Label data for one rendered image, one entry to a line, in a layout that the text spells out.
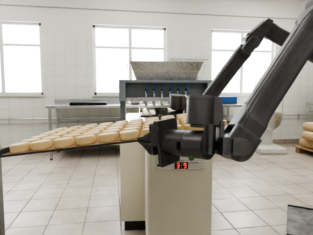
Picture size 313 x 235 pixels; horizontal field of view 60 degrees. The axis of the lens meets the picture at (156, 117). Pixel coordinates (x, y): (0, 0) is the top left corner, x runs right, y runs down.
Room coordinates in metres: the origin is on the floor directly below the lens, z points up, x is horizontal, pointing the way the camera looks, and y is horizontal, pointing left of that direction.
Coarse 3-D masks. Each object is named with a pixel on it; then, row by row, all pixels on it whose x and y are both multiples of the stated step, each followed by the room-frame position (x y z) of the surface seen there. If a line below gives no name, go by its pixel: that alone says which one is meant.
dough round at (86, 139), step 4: (80, 136) 0.70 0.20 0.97; (84, 136) 0.69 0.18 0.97; (88, 136) 0.68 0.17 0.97; (92, 136) 0.69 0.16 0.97; (76, 140) 0.68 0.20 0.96; (80, 140) 0.67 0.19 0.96; (84, 140) 0.67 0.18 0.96; (88, 140) 0.67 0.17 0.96; (92, 140) 0.68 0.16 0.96; (76, 144) 0.68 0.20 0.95; (80, 144) 0.67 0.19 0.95; (84, 144) 0.67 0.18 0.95; (88, 144) 0.68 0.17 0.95
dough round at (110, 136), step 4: (108, 132) 0.71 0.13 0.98; (112, 132) 0.70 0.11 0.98; (116, 132) 0.71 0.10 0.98; (100, 136) 0.68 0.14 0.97; (104, 136) 0.67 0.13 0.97; (108, 136) 0.67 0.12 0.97; (112, 136) 0.68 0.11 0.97; (116, 136) 0.69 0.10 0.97; (100, 140) 0.68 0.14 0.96; (104, 140) 0.67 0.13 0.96; (108, 140) 0.67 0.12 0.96; (112, 140) 0.68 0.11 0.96
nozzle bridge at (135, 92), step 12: (120, 84) 2.03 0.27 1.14; (132, 84) 2.12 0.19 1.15; (144, 84) 2.13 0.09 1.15; (156, 84) 2.13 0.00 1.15; (168, 84) 2.14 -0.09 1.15; (180, 84) 2.14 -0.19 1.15; (192, 84) 2.15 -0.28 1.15; (204, 84) 2.16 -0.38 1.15; (120, 96) 2.03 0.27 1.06; (132, 96) 2.12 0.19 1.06; (144, 96) 2.13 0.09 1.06; (156, 96) 2.13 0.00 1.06; (168, 96) 2.14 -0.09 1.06; (120, 108) 2.13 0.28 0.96; (120, 120) 2.13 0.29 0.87
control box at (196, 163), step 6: (180, 156) 1.33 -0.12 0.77; (180, 162) 1.33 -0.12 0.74; (186, 162) 1.33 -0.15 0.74; (192, 162) 1.34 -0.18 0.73; (198, 162) 1.34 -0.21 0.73; (204, 162) 1.34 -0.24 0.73; (162, 168) 1.33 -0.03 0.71; (168, 168) 1.33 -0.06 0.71; (174, 168) 1.33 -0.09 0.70; (180, 168) 1.33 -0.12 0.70; (186, 168) 1.33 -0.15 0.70; (192, 168) 1.34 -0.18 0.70; (198, 168) 1.34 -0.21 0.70
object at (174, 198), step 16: (208, 160) 1.37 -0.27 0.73; (160, 176) 1.36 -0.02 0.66; (176, 176) 1.36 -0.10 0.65; (192, 176) 1.37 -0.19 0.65; (208, 176) 1.37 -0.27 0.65; (160, 192) 1.36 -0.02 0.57; (176, 192) 1.36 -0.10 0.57; (192, 192) 1.37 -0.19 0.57; (208, 192) 1.37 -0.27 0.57; (160, 208) 1.36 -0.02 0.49; (176, 208) 1.36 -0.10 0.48; (192, 208) 1.37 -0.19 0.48; (208, 208) 1.37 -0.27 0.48; (160, 224) 1.36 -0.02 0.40; (176, 224) 1.36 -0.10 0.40; (192, 224) 1.37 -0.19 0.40; (208, 224) 1.37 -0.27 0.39
